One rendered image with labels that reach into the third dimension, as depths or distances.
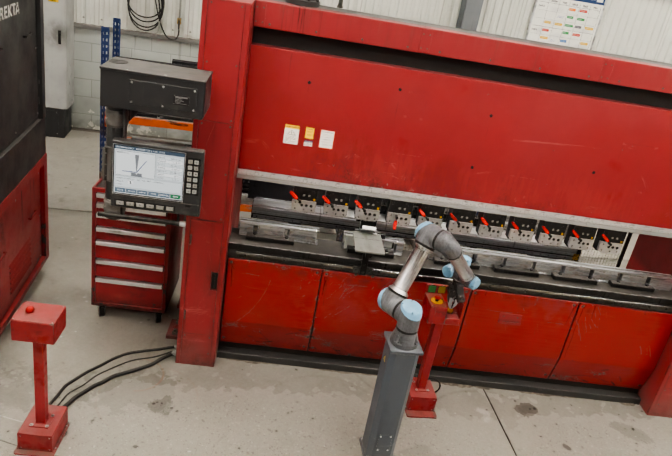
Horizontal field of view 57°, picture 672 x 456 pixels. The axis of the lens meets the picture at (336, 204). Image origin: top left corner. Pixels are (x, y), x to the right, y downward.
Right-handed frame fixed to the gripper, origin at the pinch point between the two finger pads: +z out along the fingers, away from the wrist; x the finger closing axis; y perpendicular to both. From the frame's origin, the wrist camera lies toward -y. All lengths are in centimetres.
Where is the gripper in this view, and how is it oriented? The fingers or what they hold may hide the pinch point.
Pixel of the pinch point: (451, 307)
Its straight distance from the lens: 388.9
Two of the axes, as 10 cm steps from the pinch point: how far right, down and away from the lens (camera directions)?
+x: -9.8, -1.1, -1.6
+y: -0.9, -4.8, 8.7
